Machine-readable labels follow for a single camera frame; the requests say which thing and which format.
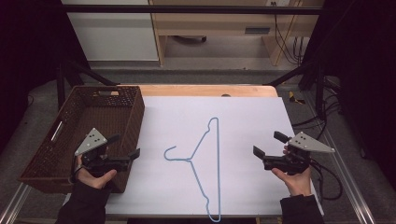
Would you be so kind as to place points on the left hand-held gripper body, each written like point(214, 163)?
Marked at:
point(91, 141)

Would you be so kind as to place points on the person's left hand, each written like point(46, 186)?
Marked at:
point(93, 181)

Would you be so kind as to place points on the brown wicker basket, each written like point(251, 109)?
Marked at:
point(93, 115)

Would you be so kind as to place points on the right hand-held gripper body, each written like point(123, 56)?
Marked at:
point(306, 143)

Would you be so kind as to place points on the white cabinet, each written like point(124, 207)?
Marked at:
point(112, 34)

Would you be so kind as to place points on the aluminium rail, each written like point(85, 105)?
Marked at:
point(348, 177)
point(12, 205)

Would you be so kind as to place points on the yellow and black tool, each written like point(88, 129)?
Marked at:
point(293, 97)

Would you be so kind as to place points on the person's right hand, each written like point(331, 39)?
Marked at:
point(295, 183)

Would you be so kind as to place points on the black metal stand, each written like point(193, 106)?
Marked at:
point(67, 74)
point(317, 81)

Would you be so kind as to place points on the light wooden desk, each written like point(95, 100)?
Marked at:
point(218, 23)

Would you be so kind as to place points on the white table sheet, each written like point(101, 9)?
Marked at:
point(249, 186)

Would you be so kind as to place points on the black horizontal frame bar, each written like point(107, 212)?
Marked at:
point(186, 9)

